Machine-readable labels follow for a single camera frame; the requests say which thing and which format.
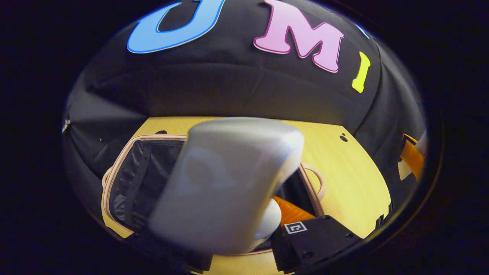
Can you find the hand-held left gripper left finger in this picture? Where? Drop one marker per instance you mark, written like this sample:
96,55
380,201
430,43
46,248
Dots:
183,259

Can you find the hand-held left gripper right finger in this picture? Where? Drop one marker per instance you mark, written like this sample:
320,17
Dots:
284,252

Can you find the white skin care tube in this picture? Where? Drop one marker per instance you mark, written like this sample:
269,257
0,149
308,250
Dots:
221,183

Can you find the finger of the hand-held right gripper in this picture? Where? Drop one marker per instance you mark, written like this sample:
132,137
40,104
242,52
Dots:
412,158

